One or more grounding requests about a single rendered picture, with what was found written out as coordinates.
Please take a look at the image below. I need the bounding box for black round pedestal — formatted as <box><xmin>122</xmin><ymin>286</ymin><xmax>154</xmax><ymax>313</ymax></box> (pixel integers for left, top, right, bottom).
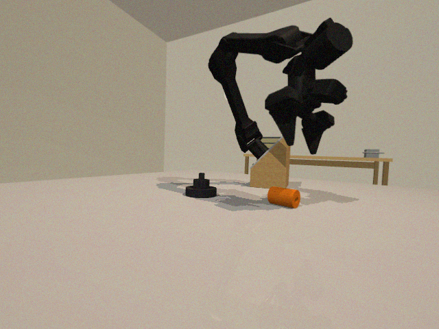
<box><xmin>185</xmin><ymin>173</ymin><xmax>217</xmax><ymax>198</ymax></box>

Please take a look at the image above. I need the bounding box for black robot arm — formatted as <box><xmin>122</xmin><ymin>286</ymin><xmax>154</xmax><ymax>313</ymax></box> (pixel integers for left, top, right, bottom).
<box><xmin>209</xmin><ymin>18</ymin><xmax>353</xmax><ymax>159</ymax></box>

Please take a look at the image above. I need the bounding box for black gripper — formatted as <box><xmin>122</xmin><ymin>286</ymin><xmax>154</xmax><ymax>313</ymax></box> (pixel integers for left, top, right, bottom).
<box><xmin>265</xmin><ymin>74</ymin><xmax>335</xmax><ymax>155</ymax></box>

